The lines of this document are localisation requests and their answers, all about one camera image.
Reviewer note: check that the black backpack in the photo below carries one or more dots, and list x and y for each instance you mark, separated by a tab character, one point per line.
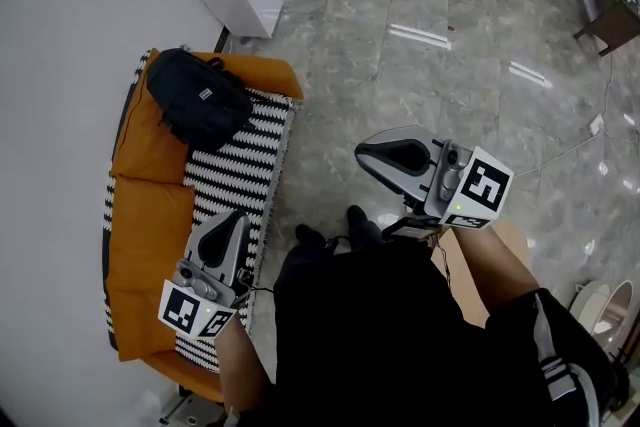
195	100

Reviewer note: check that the black white striped sofa cover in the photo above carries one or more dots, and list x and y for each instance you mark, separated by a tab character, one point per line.
235	165

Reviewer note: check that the person's right black shoe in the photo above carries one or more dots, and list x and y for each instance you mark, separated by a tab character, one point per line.
361	222

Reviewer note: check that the person's black shoe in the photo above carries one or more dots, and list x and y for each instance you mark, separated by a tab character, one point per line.
309	235
361	222

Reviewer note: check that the person's left forearm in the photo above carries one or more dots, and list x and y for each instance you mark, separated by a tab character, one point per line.
240	365

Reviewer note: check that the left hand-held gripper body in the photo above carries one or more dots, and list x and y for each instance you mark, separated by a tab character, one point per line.
196	310

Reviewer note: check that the round white beige bin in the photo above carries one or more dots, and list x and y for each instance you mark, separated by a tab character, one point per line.
605	310

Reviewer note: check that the orange sofa seat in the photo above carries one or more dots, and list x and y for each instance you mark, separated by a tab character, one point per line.
270	71

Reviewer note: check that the person's left black shoe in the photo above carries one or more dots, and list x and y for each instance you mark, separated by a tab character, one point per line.
309	235

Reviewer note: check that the orange back cushion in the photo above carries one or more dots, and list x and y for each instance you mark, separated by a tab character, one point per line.
147	145
145	240

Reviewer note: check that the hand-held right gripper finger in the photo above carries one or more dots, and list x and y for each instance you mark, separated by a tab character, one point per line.
395	175
400	134

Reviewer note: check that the white power adapter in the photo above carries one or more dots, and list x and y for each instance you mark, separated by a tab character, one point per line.
596	125

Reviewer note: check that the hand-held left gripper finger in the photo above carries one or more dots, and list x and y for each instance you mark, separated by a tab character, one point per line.
194	237
241	255

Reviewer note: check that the person's black clothed body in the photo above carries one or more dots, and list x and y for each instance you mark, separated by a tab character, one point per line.
380	340

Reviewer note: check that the person's right forearm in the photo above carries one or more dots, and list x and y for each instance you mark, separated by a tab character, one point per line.
495	270

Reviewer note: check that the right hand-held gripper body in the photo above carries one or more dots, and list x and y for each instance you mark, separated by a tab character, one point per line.
485	187

